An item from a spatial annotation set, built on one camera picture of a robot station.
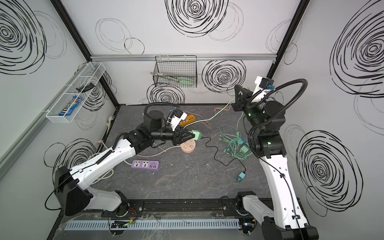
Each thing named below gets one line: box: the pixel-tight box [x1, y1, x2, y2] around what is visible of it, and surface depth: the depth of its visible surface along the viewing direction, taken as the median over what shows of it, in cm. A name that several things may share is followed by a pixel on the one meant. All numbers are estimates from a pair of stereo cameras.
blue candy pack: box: [58, 96, 83, 116], surface depth 72 cm
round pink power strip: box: [180, 139, 196, 153], surface depth 95 cm
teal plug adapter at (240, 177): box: [236, 171, 246, 183], surface depth 83 cm
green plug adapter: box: [191, 129, 202, 141], surface depth 68 cm
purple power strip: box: [131, 159, 160, 170], surface depth 88 cm
